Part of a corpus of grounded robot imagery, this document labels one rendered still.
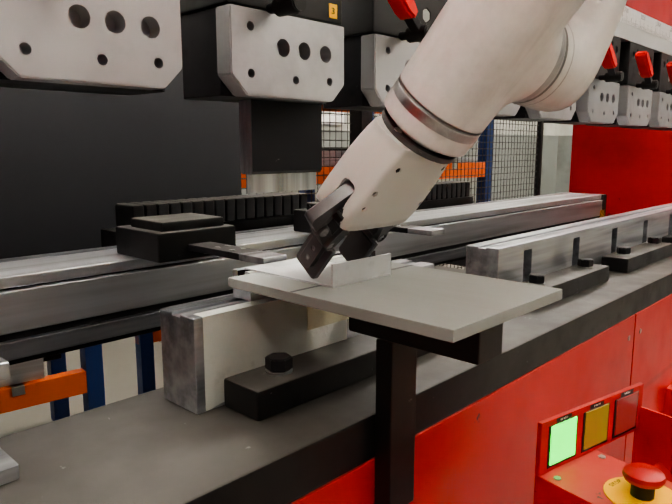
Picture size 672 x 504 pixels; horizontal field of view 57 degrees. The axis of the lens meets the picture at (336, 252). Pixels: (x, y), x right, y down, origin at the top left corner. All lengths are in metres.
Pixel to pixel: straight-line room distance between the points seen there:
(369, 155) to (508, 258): 0.56
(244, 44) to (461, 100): 0.21
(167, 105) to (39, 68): 0.70
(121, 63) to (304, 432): 0.35
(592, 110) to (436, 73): 0.80
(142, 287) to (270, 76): 0.36
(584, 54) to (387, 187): 0.19
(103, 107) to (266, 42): 0.56
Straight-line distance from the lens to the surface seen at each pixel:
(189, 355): 0.61
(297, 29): 0.65
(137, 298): 0.85
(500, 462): 0.87
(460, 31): 0.49
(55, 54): 0.51
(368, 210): 0.54
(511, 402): 0.86
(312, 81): 0.66
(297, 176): 0.70
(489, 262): 1.03
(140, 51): 0.54
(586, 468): 0.77
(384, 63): 0.74
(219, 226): 0.85
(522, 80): 0.51
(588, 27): 0.57
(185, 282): 0.89
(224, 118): 1.26
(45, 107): 1.09
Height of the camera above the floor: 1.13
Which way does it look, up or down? 9 degrees down
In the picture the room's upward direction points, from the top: straight up
